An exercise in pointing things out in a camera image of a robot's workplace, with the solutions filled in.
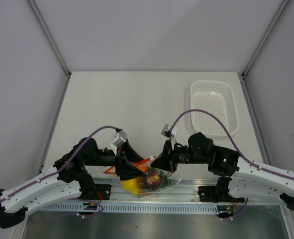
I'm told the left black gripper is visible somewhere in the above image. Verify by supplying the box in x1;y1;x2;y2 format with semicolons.
84;138;146;180

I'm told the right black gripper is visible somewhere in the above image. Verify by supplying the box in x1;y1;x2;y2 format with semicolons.
151;139;209;174

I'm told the orange fruit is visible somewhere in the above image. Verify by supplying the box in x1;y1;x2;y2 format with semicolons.
138;166;148;173

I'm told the clear zip top bag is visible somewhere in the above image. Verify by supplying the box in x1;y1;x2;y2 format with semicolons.
103;155;182;199

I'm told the toy pineapple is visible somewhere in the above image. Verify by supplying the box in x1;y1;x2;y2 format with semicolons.
159;171;176;189

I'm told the dark red apple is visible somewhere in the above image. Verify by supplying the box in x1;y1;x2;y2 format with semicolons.
140;168;160;191

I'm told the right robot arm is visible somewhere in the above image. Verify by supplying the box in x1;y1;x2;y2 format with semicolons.
151;133;294;212

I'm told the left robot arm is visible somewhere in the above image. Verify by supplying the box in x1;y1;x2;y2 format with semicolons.
0;138;145;229

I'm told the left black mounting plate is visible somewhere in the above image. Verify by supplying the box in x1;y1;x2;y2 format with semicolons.
83;184;111;211

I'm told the black mounting plate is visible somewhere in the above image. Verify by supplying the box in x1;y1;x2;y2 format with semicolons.
197;186;245;203
83;184;111;211

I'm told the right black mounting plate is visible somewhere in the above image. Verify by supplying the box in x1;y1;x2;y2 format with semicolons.
197;186;245;203

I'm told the white perforated basket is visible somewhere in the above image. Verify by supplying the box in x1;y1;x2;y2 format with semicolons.
190;80;239;137

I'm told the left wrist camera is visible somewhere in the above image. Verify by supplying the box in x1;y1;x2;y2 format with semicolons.
110;129;127;150

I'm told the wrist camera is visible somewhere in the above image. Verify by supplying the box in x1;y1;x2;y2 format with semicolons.
161;124;178;144
110;129;127;150

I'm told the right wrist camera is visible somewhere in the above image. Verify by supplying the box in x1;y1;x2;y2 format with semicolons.
161;124;178;144

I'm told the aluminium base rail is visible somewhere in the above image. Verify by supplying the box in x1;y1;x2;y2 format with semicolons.
21;177;293;206

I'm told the white slotted cable duct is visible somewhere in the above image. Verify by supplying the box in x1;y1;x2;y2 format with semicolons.
42;202;219;215

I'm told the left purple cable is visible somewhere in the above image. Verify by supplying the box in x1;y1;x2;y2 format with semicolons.
0;125;104;219

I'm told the left aluminium frame post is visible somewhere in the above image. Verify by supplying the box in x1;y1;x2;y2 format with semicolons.
25;0;71;78

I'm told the aluminium frame post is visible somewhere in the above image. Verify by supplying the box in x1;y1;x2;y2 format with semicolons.
25;0;71;78
241;0;293;79

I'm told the right aluminium frame post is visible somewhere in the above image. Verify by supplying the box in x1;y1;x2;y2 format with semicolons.
241;0;293;79

